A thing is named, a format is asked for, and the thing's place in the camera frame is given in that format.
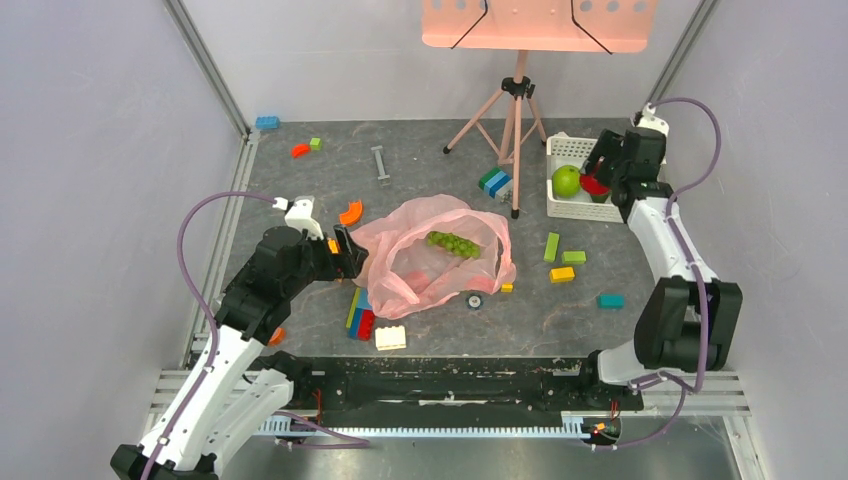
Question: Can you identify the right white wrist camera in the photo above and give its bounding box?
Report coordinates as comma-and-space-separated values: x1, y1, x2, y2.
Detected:
631, 103, 670, 136

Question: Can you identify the white plastic basket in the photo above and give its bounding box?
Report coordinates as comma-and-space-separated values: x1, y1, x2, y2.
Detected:
546, 132, 623, 224

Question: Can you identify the green fake fruit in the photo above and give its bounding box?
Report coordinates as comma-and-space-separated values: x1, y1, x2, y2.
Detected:
426, 231, 481, 259

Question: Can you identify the green fake apple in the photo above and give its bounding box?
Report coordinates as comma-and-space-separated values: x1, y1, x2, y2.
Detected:
551, 165, 581, 199

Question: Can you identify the multicolour stacked brick block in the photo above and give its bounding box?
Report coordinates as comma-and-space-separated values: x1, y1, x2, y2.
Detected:
345, 288, 376, 341

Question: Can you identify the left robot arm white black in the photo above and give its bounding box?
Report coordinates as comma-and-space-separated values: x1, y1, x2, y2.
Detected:
110, 225, 368, 479

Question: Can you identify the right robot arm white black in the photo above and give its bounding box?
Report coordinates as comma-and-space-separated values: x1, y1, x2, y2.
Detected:
577, 127, 743, 408

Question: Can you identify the long light green brick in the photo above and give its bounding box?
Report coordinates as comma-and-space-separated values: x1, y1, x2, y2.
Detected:
543, 232, 560, 263

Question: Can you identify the pink plastic bag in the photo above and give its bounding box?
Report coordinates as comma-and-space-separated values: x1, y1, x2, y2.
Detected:
352, 194, 517, 320

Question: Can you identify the teal toy brick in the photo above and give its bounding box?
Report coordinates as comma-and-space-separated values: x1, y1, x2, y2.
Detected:
597, 294, 626, 309

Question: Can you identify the green blue grey brick stack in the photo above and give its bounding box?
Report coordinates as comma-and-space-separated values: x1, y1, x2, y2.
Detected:
478, 167, 513, 203

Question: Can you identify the orange curved toy piece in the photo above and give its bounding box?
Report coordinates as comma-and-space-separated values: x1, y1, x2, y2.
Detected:
338, 200, 364, 227

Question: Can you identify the grey toy bar piece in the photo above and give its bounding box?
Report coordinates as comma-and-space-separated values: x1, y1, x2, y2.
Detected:
371, 145, 391, 186

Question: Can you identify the orange toy piece near base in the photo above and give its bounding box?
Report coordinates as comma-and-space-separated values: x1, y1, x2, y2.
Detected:
267, 327, 286, 347

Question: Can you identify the pink music stand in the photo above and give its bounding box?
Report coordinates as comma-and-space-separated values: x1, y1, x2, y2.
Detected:
421, 0, 658, 219

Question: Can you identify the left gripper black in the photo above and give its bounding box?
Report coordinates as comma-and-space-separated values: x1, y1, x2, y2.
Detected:
284, 223, 368, 297

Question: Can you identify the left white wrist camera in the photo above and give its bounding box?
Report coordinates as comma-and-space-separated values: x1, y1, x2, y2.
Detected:
272, 196, 325, 240

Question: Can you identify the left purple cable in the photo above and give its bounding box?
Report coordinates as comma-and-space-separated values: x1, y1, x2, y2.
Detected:
137, 192, 370, 480

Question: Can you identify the blue toy brick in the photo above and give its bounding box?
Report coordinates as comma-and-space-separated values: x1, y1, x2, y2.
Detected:
254, 115, 280, 131

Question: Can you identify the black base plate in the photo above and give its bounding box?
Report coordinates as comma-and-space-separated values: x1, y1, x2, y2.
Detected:
252, 353, 644, 429

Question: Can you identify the red arch toy brick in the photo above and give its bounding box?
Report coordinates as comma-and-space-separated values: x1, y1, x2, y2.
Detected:
291, 144, 312, 159

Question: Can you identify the red fake apple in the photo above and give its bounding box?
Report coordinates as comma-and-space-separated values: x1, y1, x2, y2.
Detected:
579, 175, 610, 197

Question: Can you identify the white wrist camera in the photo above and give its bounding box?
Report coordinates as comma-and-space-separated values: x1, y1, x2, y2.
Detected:
631, 103, 670, 136
272, 196, 325, 240

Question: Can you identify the cream white toy brick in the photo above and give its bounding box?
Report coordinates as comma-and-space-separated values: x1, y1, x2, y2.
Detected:
374, 325, 407, 351

